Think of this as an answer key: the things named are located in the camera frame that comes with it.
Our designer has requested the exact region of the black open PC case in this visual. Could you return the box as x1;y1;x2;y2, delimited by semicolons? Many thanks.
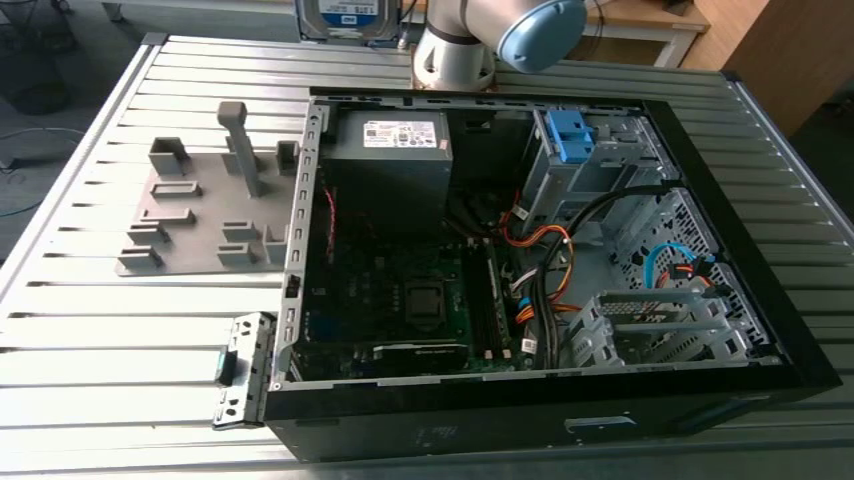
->
262;85;843;464

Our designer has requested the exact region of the grey metal side bracket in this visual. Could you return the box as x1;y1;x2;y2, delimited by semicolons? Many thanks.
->
210;310;278;430

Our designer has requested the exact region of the pale floor cable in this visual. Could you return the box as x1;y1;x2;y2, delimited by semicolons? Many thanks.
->
0;127;86;174

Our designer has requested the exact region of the black office chair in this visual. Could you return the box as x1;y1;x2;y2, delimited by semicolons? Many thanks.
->
0;19;88;116

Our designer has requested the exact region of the CPU socket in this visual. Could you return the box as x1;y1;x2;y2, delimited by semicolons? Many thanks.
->
399;282;447;326

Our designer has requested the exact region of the black RAM slot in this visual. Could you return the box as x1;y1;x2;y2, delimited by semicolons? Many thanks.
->
465;238;499;359

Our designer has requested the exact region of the grey metal disk bay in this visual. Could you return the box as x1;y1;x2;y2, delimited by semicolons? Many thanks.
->
563;288;768;369

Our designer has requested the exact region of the wooden desk white frame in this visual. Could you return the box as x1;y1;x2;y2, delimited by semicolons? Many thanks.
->
292;0;712;69

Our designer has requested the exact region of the orange yellow wire bundle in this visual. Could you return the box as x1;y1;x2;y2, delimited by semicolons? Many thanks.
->
503;224;581;326

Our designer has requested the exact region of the thick black cable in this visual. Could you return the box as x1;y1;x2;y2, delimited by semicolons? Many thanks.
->
532;184;675;369

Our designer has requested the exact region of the orange disk power wire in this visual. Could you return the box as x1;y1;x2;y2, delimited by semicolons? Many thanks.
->
656;264;728;301

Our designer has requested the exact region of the grey parts rack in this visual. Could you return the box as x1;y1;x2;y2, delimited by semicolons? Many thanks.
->
112;101;301;277

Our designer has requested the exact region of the dark green motherboard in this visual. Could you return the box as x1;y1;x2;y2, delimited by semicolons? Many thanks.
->
292;234;535;376

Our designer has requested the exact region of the grey power supply unit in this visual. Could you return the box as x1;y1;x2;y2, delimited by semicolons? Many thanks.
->
317;109;456;226

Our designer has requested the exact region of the grey metal drive cage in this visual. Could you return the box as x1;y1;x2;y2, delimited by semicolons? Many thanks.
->
519;109;681;236

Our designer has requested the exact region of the hard disk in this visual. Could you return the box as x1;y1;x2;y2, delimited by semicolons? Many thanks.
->
294;0;404;45

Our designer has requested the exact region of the brown wooden cabinet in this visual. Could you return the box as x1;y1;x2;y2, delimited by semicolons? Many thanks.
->
679;0;854;139

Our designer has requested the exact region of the blue floor cable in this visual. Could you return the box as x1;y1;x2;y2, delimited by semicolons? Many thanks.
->
0;197;38;219

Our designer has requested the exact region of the black graphics card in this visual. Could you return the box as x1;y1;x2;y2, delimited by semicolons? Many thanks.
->
369;342;472;374

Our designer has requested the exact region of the thin red wire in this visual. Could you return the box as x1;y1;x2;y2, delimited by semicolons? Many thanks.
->
321;187;338;264

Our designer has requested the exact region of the blue data wire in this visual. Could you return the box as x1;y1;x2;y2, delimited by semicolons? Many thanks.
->
643;241;719;290

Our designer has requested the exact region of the white flat wire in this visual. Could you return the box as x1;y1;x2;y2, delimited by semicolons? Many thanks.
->
509;267;541;301

